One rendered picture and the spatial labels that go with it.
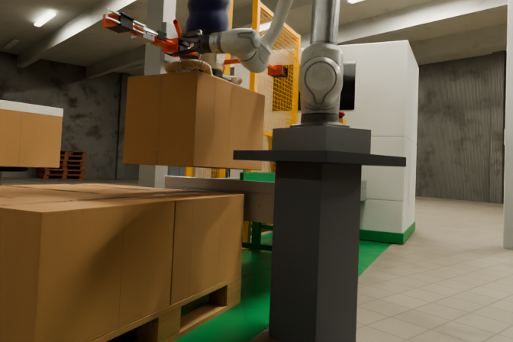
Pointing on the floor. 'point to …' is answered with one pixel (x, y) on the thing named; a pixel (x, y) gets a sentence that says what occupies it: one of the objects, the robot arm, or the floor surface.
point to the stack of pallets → (66, 167)
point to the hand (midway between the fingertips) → (173, 46)
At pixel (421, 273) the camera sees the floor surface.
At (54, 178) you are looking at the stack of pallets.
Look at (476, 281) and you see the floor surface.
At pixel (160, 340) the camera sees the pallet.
